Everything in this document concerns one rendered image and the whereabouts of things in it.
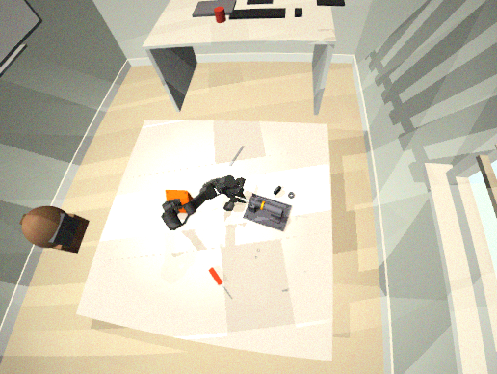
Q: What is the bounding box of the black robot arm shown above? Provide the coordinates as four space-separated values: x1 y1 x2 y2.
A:
161 175 245 230

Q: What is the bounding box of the red-handled screwdriver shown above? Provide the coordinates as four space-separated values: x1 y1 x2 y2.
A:
209 267 233 299

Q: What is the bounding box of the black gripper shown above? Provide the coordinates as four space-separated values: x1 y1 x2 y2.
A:
222 177 246 211

